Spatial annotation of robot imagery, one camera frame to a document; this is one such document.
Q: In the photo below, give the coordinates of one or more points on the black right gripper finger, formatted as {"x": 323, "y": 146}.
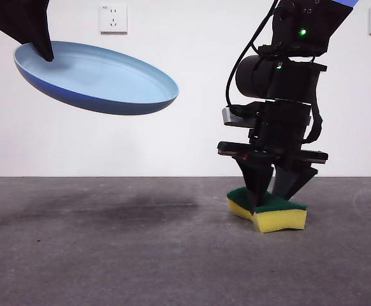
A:
{"x": 257, "y": 181}
{"x": 290, "y": 180}

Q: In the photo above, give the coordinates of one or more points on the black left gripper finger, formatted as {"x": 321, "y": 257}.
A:
{"x": 19, "y": 19}

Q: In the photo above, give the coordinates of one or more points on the yellow sponge with green pad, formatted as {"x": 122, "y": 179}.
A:
{"x": 281, "y": 221}

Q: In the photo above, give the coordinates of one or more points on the blue round plate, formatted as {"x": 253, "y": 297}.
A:
{"x": 109, "y": 83}

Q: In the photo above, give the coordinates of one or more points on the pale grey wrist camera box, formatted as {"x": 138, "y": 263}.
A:
{"x": 233, "y": 119}

